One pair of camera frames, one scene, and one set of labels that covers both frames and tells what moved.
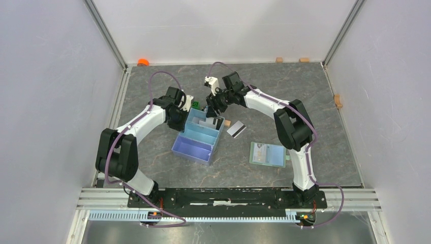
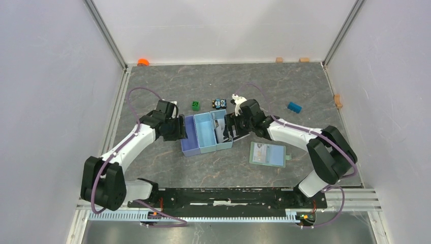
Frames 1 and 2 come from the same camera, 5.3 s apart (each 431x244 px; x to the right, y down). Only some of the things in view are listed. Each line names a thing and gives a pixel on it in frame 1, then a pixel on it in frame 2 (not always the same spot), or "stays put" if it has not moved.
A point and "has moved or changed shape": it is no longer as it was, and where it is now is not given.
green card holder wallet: x=268 y=154 stays put
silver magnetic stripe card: x=236 y=129 has moved or changed shape
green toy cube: x=195 y=104 stays put
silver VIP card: x=259 y=153 stays put
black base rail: x=228 y=199 stays put
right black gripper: x=213 y=101 → x=231 y=120
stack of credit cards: x=214 y=122 → x=219 y=127
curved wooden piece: x=337 y=101 stays put
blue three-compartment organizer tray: x=197 y=142 has moved or changed shape
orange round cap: x=143 y=62 stays put
